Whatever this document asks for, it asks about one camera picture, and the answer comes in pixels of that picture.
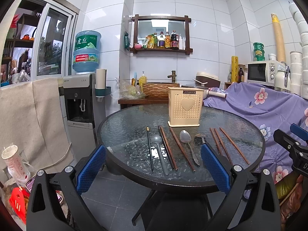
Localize brown wooden chopstick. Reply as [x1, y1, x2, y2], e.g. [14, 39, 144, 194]
[214, 128, 233, 165]
[219, 127, 250, 165]
[166, 137, 178, 171]
[169, 127, 196, 172]
[210, 128, 222, 155]

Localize silver metal spoon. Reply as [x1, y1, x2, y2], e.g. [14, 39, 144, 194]
[180, 130, 200, 166]

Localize grey plastic spoon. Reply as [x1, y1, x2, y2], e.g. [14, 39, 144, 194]
[150, 135, 169, 176]

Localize black chopstick gold band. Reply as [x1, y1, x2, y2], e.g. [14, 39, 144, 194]
[146, 126, 154, 172]

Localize purple floral cloth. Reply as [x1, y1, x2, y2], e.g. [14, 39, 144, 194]
[200, 83, 307, 197]

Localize white kettle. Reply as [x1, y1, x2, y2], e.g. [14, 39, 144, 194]
[274, 62, 291, 93]

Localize white microwave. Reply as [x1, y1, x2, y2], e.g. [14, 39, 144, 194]
[246, 60, 285, 87]

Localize tan rolled mat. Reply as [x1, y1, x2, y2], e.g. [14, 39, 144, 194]
[271, 13, 286, 62]

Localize brown glass bottle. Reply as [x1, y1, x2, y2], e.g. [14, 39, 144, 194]
[238, 67, 244, 83]

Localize green stacked cups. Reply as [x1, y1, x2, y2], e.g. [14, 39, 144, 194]
[253, 42, 265, 61]

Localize beige cloth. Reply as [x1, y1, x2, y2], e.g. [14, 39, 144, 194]
[1, 78, 74, 173]

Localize yellow roll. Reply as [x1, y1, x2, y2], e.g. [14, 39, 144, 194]
[231, 56, 239, 83]

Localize cream pan with lid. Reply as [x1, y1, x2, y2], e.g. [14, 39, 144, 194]
[181, 85, 227, 99]

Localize brown rice cooker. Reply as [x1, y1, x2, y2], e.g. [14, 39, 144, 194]
[194, 71, 220, 88]

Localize cream perforated utensil holder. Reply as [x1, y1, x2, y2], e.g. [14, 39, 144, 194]
[168, 87, 204, 127]

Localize water dispenser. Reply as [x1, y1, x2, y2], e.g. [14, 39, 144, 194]
[63, 74, 96, 161]

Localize brass faucet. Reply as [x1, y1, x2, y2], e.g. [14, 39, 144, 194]
[167, 70, 177, 83]

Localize wooden counter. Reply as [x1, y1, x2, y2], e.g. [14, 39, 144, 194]
[118, 96, 169, 110]

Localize plastic bag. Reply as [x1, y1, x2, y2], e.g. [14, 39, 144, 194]
[111, 79, 146, 100]

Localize woven basin sink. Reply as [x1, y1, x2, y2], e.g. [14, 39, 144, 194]
[142, 82, 180, 98]

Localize dark soy sauce bottle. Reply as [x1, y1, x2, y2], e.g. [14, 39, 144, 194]
[171, 30, 179, 49]

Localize yellow soap bottle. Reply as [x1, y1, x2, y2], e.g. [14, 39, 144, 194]
[138, 72, 147, 90]

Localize blue water jug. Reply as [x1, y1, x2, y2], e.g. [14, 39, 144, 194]
[72, 30, 101, 73]

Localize wooden framed mirror shelf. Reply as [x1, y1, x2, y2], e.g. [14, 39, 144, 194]
[130, 14, 193, 55]

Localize green hanging packet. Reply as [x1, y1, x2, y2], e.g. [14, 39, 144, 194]
[124, 32, 130, 51]

